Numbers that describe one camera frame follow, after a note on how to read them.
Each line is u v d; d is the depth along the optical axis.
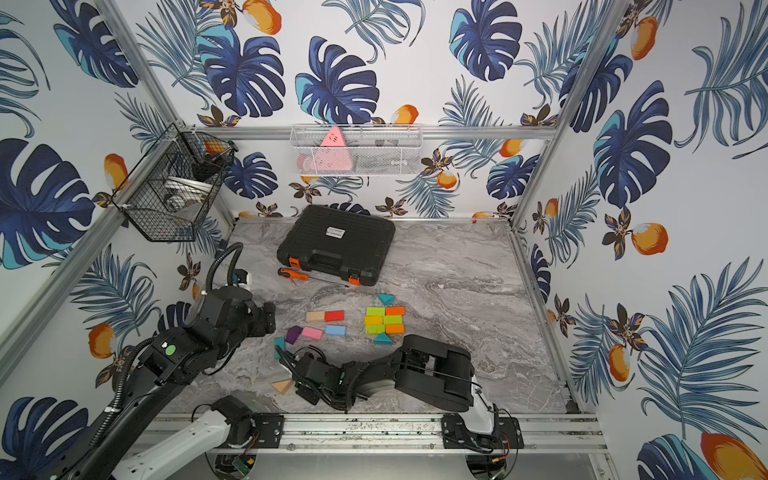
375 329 0.90
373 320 0.93
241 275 0.61
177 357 0.44
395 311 0.97
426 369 0.52
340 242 1.06
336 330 0.92
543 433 0.76
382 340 0.89
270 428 0.76
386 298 0.97
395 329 0.92
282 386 0.80
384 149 0.93
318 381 0.64
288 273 1.03
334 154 0.91
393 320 0.92
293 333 0.90
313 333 0.91
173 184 0.78
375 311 0.95
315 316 0.93
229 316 0.51
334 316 0.93
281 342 0.90
